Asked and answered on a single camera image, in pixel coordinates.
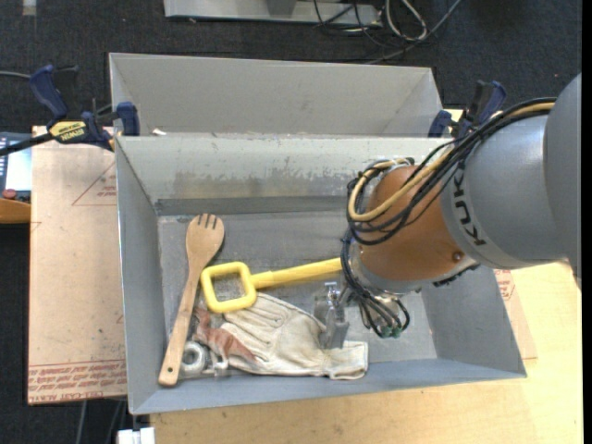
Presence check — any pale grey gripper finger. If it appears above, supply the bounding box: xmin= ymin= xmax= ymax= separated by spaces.
xmin=314 ymin=281 xmax=341 ymax=325
xmin=323 ymin=309 xmax=351 ymax=349

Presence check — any yellow plastic square-loop tool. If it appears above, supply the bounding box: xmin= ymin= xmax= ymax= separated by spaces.
xmin=200 ymin=256 xmax=344 ymax=315

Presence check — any white work glove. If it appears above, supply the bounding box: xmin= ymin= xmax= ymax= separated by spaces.
xmin=216 ymin=292 xmax=370 ymax=381

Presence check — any red-brown toy dinosaur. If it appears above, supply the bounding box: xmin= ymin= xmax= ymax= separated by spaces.
xmin=192 ymin=306 xmax=258 ymax=364

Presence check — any grey metal bin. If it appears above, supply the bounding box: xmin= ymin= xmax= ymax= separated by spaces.
xmin=108 ymin=52 xmax=528 ymax=415

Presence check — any wooden spork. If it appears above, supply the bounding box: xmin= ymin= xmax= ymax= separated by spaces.
xmin=157 ymin=213 xmax=226 ymax=388

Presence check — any silver metal nut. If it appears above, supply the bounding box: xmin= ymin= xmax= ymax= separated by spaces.
xmin=181 ymin=341 xmax=207 ymax=373

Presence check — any brown cardboard board, red print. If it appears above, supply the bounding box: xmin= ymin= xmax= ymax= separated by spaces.
xmin=27 ymin=125 xmax=538 ymax=406

